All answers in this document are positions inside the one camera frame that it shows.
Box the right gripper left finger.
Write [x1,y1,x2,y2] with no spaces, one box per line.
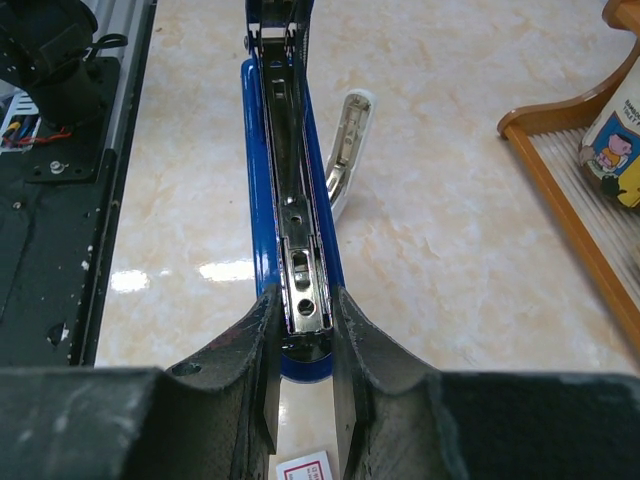
[1,286,281,479]

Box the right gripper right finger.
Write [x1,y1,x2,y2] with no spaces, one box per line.
[332,287,639,479]

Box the blue black stapler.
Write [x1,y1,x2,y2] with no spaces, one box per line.
[241,1,344,383]

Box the small staple box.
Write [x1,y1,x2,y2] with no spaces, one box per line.
[276,450,333,480]

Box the wooden three-tier shelf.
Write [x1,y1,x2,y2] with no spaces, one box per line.
[496,0,640,346]

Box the small white paper roll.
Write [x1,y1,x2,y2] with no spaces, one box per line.
[579,62,639,209]

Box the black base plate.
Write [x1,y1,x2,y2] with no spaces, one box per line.
[1,57,146,367]

